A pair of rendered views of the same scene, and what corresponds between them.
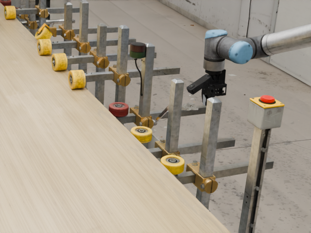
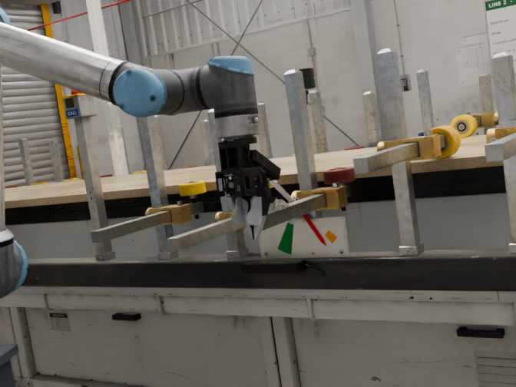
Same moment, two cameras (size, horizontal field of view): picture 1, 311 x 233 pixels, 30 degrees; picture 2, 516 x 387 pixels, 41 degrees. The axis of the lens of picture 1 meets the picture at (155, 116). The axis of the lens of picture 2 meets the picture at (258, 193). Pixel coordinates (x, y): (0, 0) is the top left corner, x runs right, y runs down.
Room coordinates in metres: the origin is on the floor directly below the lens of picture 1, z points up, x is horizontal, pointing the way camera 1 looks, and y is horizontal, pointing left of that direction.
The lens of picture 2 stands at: (3.64, -0.90, 1.05)
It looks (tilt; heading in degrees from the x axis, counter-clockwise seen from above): 6 degrees down; 151
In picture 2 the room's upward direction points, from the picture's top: 8 degrees counter-clockwise
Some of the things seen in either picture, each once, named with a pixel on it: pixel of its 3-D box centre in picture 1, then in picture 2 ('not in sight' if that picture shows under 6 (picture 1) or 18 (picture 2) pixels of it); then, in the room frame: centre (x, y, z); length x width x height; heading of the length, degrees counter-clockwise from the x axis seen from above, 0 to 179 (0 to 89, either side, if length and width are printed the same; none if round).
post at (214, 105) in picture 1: (206, 164); (158, 194); (1.74, -0.18, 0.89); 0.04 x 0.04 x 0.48; 28
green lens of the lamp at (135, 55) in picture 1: (137, 53); (303, 84); (2.16, 0.09, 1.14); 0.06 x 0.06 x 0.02
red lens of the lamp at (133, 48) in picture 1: (137, 46); (302, 74); (2.16, 0.09, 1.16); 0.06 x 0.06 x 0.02
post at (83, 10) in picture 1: (83, 47); not in sight; (2.85, 0.39, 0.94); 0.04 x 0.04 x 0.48; 28
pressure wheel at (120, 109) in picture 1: (118, 117); (340, 189); (2.17, 0.15, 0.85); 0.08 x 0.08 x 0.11
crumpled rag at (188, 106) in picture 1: (188, 105); (276, 203); (2.32, -0.14, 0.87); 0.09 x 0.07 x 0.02; 118
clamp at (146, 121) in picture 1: (140, 118); (319, 198); (2.20, 0.06, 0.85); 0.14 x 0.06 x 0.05; 28
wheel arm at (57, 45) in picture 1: (90, 43); not in sight; (2.91, 0.36, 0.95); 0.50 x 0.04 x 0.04; 118
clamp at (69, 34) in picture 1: (66, 32); not in sight; (3.09, 0.52, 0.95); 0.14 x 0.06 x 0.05; 28
